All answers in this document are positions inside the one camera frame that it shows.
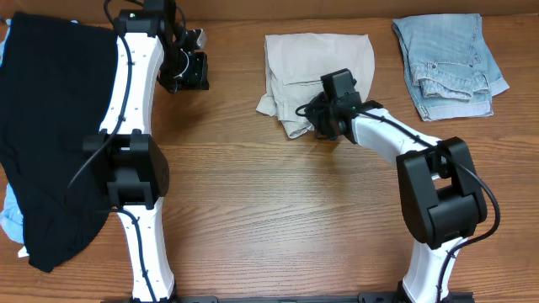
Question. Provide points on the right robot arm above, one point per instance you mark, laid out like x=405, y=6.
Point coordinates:
x=441, y=195

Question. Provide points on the light blue garment underneath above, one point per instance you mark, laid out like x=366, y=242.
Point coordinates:
x=12, y=220

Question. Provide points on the folded light blue jeans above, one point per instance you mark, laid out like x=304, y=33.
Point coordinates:
x=448, y=68

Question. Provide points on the beige khaki shorts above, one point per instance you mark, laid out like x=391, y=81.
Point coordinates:
x=294, y=65

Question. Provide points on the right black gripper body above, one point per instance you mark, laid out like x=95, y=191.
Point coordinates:
x=322, y=116

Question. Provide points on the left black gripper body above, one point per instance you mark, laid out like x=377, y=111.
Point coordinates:
x=195, y=70

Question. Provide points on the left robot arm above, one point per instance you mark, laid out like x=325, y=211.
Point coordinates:
x=154, y=47

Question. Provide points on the black garment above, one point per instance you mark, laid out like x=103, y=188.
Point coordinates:
x=57, y=79

